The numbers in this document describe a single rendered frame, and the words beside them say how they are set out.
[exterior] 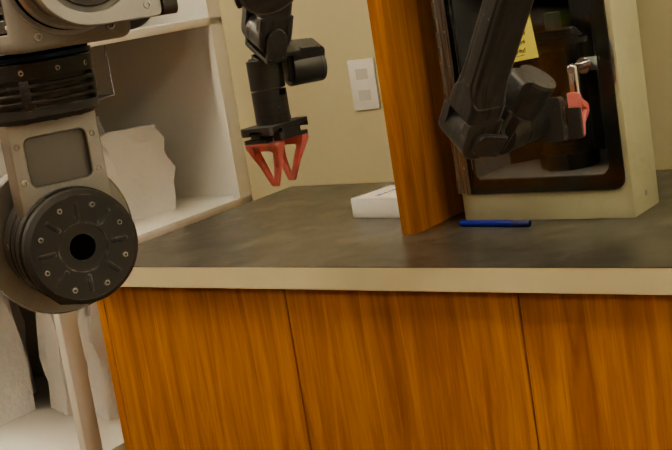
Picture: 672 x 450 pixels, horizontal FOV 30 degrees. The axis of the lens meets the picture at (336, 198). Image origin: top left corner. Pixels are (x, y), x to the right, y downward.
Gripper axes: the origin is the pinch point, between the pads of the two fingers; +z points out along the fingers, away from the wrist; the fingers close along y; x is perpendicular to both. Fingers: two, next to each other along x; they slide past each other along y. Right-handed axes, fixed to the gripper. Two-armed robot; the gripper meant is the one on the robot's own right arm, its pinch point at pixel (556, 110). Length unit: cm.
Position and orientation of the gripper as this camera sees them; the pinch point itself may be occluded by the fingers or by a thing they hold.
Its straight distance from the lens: 197.2
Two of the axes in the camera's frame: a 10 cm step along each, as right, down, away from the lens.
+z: 5.6, -2.3, 7.9
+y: -8.1, 0.3, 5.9
